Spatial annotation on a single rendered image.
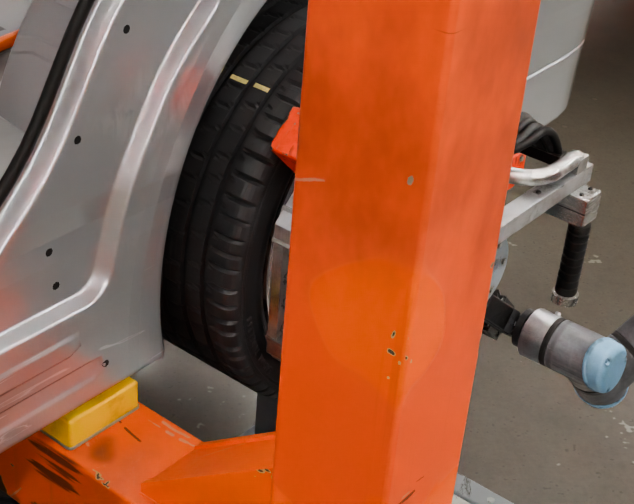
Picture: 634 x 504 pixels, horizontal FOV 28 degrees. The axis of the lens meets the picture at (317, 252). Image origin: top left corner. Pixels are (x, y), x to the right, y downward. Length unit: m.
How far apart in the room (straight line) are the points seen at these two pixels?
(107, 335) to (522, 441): 1.46
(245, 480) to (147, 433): 0.31
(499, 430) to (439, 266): 1.78
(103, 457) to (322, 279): 0.61
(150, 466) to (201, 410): 1.18
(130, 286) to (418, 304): 0.60
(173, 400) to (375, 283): 1.78
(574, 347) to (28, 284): 0.96
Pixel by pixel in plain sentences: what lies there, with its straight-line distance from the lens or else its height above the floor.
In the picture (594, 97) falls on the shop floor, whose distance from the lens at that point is 4.78.
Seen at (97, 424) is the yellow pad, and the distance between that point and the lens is 1.82.
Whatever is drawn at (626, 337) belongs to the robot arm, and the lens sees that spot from 2.27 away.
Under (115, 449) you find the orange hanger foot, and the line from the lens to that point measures 1.81.
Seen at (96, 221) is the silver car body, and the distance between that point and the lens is 1.67.
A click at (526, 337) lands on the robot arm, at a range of 2.18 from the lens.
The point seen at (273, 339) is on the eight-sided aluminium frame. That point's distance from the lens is 1.87.
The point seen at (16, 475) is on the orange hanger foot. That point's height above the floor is 0.58.
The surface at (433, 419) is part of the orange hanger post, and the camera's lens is 1.38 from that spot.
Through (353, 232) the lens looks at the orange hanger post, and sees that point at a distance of 1.23.
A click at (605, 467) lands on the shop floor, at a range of 2.97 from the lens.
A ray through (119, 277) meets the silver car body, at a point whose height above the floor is 0.93.
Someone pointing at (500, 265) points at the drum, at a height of 0.85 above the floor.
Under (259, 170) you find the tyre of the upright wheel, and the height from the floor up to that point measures 1.03.
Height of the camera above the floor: 1.86
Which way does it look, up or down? 31 degrees down
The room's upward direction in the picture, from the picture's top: 5 degrees clockwise
